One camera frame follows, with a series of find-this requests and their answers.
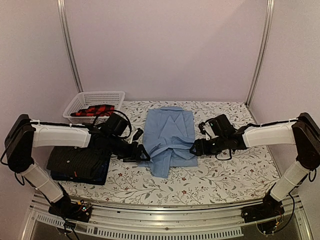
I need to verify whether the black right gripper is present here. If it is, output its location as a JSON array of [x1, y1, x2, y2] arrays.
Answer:
[[190, 134, 228, 157]]

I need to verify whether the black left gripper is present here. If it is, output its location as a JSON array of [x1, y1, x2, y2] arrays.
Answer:
[[106, 134, 151, 163]]

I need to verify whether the light blue long sleeve shirt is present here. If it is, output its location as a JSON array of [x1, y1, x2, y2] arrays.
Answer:
[[140, 106, 198, 179]]

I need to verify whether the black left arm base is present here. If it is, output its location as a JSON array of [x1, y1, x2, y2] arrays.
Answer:
[[48, 196, 92, 223]]

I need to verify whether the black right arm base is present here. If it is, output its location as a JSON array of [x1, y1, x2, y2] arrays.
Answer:
[[241, 195, 285, 235]]

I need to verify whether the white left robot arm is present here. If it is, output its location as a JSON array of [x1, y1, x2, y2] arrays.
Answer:
[[1, 113, 151, 217]]

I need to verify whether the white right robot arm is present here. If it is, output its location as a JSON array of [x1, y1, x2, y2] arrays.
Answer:
[[189, 112, 320, 218]]

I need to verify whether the dark blue folded shirt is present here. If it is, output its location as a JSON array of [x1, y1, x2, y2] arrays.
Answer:
[[50, 161, 110, 186]]

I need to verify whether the floral patterned table cloth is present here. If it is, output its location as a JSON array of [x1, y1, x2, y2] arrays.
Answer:
[[59, 101, 279, 206]]

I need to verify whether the black pinstriped folded shirt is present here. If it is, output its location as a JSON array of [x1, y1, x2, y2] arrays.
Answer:
[[46, 146, 111, 179]]

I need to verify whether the red black patterned shirt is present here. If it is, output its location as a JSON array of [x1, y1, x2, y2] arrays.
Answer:
[[70, 104, 115, 117]]

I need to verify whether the white plastic laundry basket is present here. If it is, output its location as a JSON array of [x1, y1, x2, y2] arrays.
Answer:
[[62, 91, 126, 124]]

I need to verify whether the perforated metal front panel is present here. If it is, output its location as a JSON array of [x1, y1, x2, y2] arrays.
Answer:
[[34, 212, 244, 239]]

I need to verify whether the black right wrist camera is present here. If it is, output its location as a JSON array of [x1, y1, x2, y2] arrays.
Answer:
[[206, 114, 236, 138]]

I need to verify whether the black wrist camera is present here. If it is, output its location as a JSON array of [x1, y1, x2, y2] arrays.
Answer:
[[104, 113, 129, 136], [206, 114, 236, 138]]

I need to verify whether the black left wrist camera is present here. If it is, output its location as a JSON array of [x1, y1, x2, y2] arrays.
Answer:
[[104, 113, 129, 136]]

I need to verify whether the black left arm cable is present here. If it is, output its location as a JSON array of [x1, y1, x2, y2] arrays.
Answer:
[[92, 109, 143, 141]]

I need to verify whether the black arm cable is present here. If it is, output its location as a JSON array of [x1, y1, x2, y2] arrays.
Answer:
[[284, 164, 318, 233], [92, 109, 143, 141]]

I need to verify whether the aluminium front rail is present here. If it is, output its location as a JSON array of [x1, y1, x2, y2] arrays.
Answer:
[[24, 193, 306, 235]]

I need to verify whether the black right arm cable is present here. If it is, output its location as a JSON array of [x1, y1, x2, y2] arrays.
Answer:
[[284, 164, 318, 233]]

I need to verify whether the right aluminium frame post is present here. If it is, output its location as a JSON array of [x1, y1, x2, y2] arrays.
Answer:
[[245, 0, 275, 108]]

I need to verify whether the aluminium frame post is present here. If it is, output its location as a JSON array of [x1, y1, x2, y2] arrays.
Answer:
[[56, 0, 84, 93], [245, 0, 275, 108]]

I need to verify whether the left aluminium frame post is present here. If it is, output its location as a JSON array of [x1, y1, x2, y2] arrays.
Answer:
[[56, 0, 84, 93]]

